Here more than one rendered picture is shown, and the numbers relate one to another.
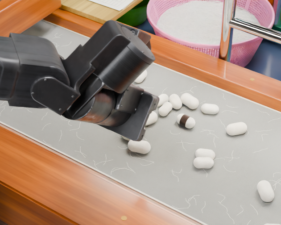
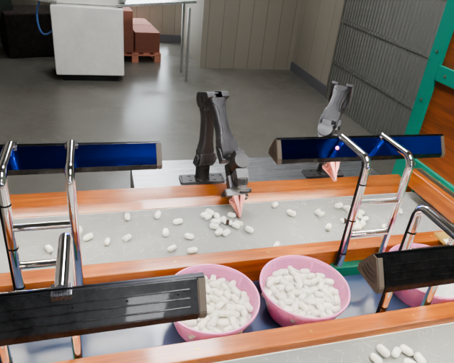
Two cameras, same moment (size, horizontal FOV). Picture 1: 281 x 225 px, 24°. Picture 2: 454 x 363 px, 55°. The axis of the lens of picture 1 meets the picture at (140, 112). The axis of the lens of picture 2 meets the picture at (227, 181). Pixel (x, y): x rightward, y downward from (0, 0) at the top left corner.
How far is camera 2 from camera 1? 198 cm
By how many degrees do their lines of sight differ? 95
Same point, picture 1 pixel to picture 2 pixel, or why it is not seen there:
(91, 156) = (344, 199)
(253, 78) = (354, 243)
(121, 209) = (310, 185)
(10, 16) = (431, 192)
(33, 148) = (353, 186)
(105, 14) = (442, 235)
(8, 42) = (335, 110)
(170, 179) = (318, 205)
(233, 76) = (361, 240)
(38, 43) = (334, 116)
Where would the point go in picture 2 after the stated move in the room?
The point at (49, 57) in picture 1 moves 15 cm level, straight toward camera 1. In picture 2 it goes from (326, 115) to (292, 106)
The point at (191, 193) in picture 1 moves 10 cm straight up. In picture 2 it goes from (307, 205) to (312, 183)
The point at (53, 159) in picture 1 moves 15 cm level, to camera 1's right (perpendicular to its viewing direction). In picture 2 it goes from (344, 186) to (327, 199)
